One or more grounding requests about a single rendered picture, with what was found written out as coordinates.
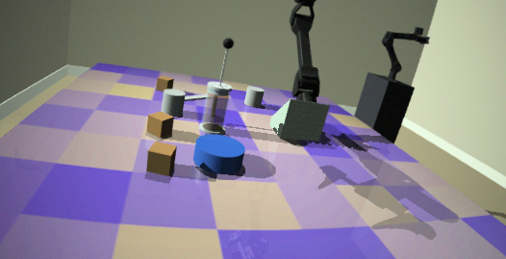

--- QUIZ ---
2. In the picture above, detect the tan cube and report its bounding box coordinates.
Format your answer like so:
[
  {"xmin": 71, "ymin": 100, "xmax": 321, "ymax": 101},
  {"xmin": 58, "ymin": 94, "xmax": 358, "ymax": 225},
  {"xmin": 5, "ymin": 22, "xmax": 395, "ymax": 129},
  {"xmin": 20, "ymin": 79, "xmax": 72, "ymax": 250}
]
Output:
[
  {"xmin": 146, "ymin": 112, "xmax": 174, "ymax": 138},
  {"xmin": 146, "ymin": 142, "xmax": 177, "ymax": 176},
  {"xmin": 156, "ymin": 76, "xmax": 174, "ymax": 91}
]

